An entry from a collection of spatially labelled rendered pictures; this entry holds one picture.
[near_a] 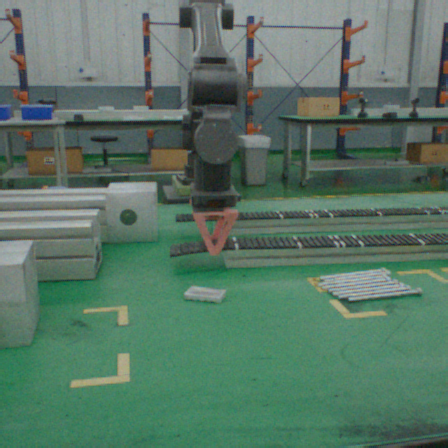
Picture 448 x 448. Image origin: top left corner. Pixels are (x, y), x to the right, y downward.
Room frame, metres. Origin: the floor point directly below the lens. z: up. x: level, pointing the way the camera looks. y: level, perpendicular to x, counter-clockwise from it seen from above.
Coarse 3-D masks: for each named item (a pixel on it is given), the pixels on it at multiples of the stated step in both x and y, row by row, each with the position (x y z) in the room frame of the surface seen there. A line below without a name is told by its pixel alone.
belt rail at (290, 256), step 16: (224, 256) 0.78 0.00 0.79; (240, 256) 0.75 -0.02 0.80; (256, 256) 0.76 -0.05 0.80; (272, 256) 0.76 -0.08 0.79; (288, 256) 0.77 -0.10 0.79; (304, 256) 0.77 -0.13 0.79; (320, 256) 0.77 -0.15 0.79; (336, 256) 0.77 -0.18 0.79; (352, 256) 0.77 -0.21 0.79; (368, 256) 0.77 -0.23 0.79; (384, 256) 0.78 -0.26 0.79; (400, 256) 0.78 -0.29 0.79; (416, 256) 0.78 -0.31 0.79; (432, 256) 0.79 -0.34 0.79
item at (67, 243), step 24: (0, 216) 0.75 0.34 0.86; (24, 216) 0.75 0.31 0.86; (48, 216) 0.76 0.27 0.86; (72, 216) 0.76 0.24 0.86; (96, 216) 0.77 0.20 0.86; (0, 240) 0.69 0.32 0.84; (48, 240) 0.70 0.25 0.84; (72, 240) 0.69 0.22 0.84; (96, 240) 0.75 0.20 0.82; (48, 264) 0.69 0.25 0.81; (72, 264) 0.69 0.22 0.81; (96, 264) 0.75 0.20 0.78
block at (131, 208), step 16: (112, 192) 0.89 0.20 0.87; (128, 192) 0.89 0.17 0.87; (144, 192) 0.89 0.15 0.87; (112, 208) 0.89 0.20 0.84; (128, 208) 0.89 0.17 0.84; (144, 208) 0.89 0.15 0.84; (112, 224) 0.88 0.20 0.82; (128, 224) 0.89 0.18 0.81; (144, 224) 0.89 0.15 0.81; (112, 240) 0.88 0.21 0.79; (128, 240) 0.89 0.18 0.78; (144, 240) 0.89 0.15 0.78
